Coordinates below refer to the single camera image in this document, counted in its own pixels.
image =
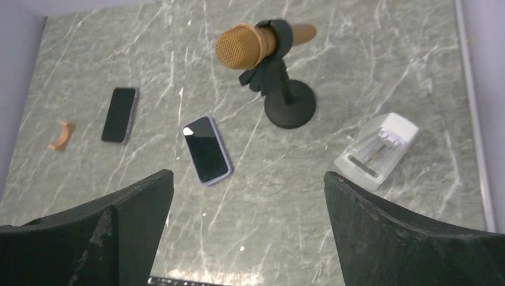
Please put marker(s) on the black microphone stand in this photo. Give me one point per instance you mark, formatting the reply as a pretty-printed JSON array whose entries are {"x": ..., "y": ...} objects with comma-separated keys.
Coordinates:
[{"x": 289, "y": 103}]

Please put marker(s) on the dark phone purple edge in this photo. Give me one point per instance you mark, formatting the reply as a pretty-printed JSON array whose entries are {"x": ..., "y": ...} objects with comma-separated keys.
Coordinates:
[{"x": 120, "y": 114}]

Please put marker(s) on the gold microphone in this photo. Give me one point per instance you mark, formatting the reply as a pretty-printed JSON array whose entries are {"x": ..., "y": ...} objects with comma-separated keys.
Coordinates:
[{"x": 244, "y": 46}]

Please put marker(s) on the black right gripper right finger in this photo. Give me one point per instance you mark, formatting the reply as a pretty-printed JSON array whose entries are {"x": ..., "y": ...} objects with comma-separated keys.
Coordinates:
[{"x": 381, "y": 243}]

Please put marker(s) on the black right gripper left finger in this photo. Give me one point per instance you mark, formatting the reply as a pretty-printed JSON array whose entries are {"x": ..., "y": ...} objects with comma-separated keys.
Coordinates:
[{"x": 111, "y": 240}]

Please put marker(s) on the curved brown wooden piece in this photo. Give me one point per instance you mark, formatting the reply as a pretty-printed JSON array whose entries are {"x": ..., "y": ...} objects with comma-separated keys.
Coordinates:
[{"x": 61, "y": 142}]

